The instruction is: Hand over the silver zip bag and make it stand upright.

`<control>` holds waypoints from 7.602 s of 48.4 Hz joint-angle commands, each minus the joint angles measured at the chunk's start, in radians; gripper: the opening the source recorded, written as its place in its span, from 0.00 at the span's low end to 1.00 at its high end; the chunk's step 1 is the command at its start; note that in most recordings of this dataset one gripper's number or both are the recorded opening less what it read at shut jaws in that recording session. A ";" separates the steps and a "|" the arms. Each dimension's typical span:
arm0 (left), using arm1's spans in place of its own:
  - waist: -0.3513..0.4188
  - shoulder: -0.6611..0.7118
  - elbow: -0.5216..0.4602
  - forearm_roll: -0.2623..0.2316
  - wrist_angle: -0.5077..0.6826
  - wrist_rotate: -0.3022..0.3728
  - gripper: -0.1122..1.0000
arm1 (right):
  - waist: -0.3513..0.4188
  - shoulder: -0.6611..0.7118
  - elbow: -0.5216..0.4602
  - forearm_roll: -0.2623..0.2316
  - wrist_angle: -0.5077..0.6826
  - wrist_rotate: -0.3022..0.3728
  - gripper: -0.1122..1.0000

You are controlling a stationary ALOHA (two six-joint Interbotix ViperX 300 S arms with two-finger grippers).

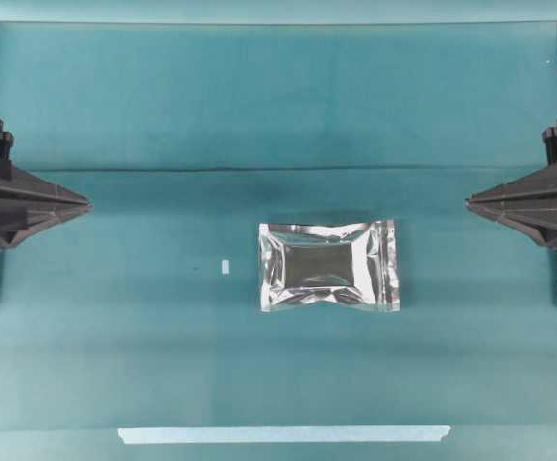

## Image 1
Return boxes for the silver zip bag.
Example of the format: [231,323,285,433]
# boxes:
[258,219,400,313]

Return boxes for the small white tape piece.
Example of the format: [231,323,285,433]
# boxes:
[221,259,230,275]

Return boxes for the long light blue tape strip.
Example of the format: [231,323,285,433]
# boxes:
[117,425,451,445]

